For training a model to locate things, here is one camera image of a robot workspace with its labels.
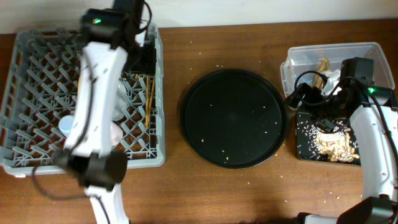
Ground wooden chopstick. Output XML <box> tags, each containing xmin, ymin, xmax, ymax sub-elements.
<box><xmin>145</xmin><ymin>74</ymin><xmax>150</xmax><ymax>129</ymax></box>
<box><xmin>146</xmin><ymin>78</ymin><xmax>155</xmax><ymax>129</ymax></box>

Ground white tissue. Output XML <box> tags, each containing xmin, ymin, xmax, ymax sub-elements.
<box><xmin>322</xmin><ymin>69</ymin><xmax>341</xmax><ymax>96</ymax></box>

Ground grey plate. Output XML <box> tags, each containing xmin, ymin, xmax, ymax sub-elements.
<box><xmin>112</xmin><ymin>80</ymin><xmax>127</xmax><ymax>121</ymax></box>

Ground food scraps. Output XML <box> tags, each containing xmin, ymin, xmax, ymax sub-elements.
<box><xmin>297</xmin><ymin>123</ymin><xmax>361</xmax><ymax>163</ymax></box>

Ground pink cup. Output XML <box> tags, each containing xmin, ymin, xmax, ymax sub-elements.
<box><xmin>110</xmin><ymin>121</ymin><xmax>123</xmax><ymax>146</ymax></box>

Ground blue cup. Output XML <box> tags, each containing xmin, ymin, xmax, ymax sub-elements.
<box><xmin>58</xmin><ymin>115</ymin><xmax>74</xmax><ymax>138</ymax></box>

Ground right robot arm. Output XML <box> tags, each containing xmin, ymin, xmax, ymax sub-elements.
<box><xmin>285</xmin><ymin>57</ymin><xmax>397</xmax><ymax>223</ymax></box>

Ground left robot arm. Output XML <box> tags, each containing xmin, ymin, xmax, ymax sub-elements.
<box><xmin>52</xmin><ymin>0</ymin><xmax>159</xmax><ymax>223</ymax></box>

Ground grey dishwasher rack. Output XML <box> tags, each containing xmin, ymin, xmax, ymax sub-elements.
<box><xmin>1</xmin><ymin>24</ymin><xmax>165</xmax><ymax>178</ymax></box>

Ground clear plastic bin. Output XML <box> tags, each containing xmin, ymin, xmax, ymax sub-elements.
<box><xmin>280</xmin><ymin>42</ymin><xmax>396</xmax><ymax>97</ymax></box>

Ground round black tray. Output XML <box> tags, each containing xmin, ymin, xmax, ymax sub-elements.
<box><xmin>180</xmin><ymin>69</ymin><xmax>289</xmax><ymax>169</ymax></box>

